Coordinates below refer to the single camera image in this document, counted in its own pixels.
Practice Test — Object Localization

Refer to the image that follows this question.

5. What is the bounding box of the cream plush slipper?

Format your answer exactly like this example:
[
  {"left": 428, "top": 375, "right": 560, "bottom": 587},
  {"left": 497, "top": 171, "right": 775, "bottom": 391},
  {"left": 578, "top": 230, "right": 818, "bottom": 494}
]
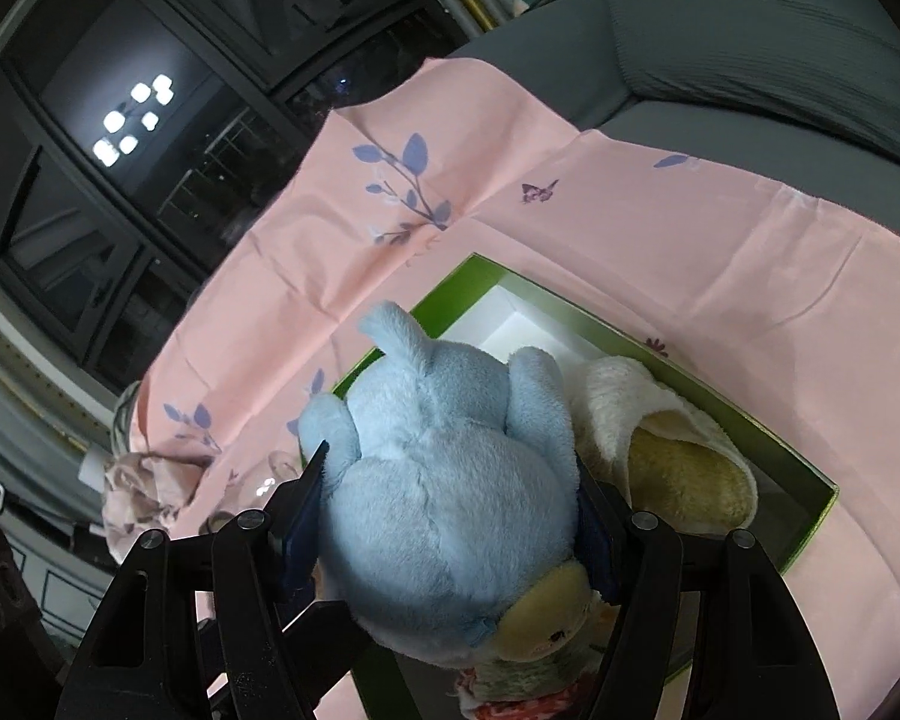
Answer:
[{"left": 566, "top": 356, "right": 758, "bottom": 537}]

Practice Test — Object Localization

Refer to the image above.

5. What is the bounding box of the red and white patterned pouch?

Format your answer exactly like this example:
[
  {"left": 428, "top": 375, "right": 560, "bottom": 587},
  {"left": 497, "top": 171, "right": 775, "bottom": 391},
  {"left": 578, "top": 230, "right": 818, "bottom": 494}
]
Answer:
[{"left": 457, "top": 679, "right": 601, "bottom": 720}]

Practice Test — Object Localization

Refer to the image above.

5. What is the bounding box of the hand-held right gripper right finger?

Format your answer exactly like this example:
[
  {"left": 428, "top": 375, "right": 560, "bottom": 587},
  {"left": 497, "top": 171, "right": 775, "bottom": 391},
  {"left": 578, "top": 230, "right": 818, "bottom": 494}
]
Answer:
[{"left": 574, "top": 461, "right": 841, "bottom": 720}]

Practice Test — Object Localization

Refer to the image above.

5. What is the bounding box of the clear glass container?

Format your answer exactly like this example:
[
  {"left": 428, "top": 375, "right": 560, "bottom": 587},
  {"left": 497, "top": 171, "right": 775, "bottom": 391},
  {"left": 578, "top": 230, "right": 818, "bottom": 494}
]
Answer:
[{"left": 247, "top": 450, "right": 308, "bottom": 518}]

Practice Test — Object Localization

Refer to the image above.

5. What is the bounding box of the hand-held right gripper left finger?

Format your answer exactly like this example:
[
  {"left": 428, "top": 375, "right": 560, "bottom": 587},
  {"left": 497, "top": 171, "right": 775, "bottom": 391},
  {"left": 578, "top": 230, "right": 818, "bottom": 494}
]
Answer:
[{"left": 56, "top": 441, "right": 331, "bottom": 720}]

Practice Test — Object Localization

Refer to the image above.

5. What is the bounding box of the blue plush toy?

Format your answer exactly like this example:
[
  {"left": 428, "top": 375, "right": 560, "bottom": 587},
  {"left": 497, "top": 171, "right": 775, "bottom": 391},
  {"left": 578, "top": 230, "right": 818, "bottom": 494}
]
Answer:
[{"left": 300, "top": 300, "right": 627, "bottom": 672}]

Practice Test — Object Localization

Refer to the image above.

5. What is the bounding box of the green cardboard box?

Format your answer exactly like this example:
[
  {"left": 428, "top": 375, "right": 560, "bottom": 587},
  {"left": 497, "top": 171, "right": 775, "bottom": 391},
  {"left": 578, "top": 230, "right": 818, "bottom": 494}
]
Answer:
[{"left": 330, "top": 253, "right": 841, "bottom": 720}]

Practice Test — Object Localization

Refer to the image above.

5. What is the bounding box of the black window frame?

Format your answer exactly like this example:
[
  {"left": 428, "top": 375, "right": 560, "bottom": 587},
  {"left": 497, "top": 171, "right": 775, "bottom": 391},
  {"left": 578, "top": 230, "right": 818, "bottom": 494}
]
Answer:
[{"left": 0, "top": 0, "right": 473, "bottom": 391}]

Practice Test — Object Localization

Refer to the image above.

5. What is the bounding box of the crumpled beige cloth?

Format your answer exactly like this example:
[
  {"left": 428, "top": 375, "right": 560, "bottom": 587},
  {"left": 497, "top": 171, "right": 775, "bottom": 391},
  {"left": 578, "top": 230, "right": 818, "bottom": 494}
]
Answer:
[{"left": 101, "top": 450, "right": 211, "bottom": 563}]

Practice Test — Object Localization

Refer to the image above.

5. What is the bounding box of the pink printed bed sheet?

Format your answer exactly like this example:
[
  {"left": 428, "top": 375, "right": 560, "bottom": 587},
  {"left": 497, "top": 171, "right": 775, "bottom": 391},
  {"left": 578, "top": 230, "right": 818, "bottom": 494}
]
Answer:
[{"left": 105, "top": 56, "right": 900, "bottom": 720}]

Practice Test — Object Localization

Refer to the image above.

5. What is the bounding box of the grey sofa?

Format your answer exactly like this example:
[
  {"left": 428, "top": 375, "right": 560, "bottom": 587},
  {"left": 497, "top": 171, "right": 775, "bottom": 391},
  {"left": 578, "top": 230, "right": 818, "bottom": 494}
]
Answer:
[{"left": 450, "top": 0, "right": 900, "bottom": 256}]

